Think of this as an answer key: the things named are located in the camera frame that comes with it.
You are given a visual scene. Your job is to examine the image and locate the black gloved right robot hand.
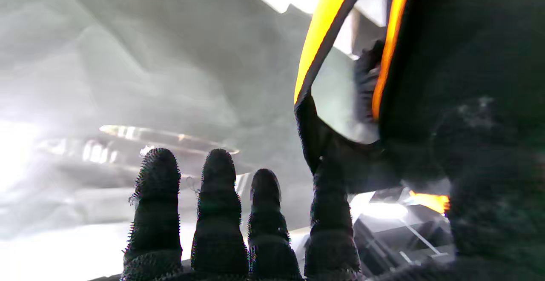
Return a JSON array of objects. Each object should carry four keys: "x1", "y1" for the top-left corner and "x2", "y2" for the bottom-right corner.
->
[{"x1": 121, "y1": 98, "x2": 545, "y2": 281}]

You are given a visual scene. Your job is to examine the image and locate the orange and blue backpack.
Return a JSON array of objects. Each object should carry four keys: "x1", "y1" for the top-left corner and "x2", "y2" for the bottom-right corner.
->
[{"x1": 294, "y1": 0, "x2": 545, "y2": 213}]

